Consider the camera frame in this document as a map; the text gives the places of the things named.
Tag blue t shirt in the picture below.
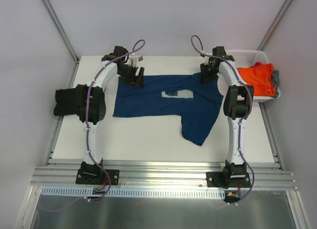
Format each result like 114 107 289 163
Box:
113 73 223 146

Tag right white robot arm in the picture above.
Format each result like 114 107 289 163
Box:
201 46 254 189

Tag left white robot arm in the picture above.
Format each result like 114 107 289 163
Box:
75 40 145 183

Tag white plastic basket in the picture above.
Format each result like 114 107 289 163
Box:
227 50 281 102

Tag orange t shirt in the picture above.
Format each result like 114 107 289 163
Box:
238 63 275 97

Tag folded black t shirt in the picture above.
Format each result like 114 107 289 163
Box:
53 88 83 116

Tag grey t shirt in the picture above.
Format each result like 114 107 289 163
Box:
270 70 280 99

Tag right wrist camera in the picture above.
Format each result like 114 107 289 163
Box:
200 50 213 59

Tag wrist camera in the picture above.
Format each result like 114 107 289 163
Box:
200 50 213 59
130 54 143 67

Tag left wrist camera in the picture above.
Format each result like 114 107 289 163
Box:
130 54 143 67

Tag aluminium mounting rail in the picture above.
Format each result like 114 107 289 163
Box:
31 159 299 191

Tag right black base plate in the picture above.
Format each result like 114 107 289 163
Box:
206 172 251 189

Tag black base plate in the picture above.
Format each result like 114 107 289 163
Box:
206 172 251 189
75 169 120 185

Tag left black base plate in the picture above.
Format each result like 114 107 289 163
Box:
75 169 120 185

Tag white slotted cable duct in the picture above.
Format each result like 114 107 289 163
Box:
41 186 225 200

